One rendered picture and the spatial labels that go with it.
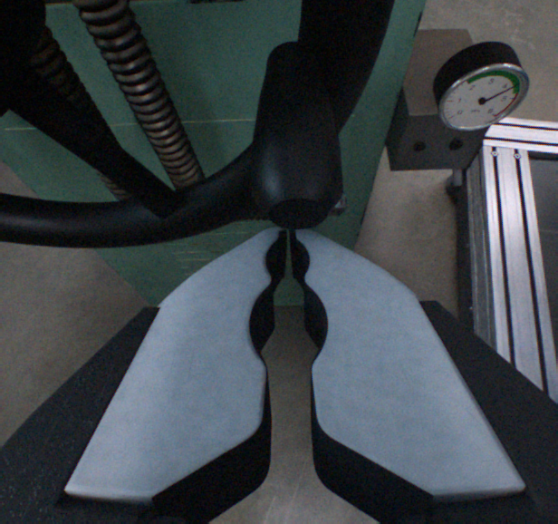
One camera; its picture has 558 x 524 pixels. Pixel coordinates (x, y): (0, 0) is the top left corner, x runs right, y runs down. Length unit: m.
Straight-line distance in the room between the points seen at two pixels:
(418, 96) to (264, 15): 0.16
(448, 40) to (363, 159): 0.14
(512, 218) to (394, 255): 0.29
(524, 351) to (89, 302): 0.91
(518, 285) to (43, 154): 0.74
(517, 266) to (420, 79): 0.48
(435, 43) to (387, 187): 0.69
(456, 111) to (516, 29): 1.40
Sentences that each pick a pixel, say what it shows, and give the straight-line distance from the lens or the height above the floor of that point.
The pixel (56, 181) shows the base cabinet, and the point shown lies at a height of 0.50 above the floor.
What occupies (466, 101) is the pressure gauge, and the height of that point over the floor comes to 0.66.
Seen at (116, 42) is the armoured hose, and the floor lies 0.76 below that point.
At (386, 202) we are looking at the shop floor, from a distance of 1.08.
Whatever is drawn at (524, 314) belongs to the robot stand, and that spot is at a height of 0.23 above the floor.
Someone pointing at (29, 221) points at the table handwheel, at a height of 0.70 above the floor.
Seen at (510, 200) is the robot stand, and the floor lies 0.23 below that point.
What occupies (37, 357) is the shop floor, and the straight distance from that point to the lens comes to 1.07.
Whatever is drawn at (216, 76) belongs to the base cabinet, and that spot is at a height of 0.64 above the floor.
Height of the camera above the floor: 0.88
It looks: 62 degrees down
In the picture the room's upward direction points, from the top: 5 degrees counter-clockwise
